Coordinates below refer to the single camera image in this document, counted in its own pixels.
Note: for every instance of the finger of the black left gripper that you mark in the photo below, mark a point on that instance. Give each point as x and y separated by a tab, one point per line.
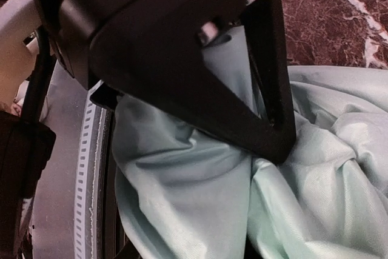
213	108

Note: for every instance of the mint green folding umbrella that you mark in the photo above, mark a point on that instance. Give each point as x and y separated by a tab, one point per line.
182	194

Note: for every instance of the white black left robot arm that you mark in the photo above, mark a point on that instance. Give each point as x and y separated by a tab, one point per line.
28	56

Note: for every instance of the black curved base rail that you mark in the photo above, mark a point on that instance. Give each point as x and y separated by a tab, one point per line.
111	237

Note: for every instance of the white slotted cable duct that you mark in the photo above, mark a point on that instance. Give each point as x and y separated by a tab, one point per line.
83	200

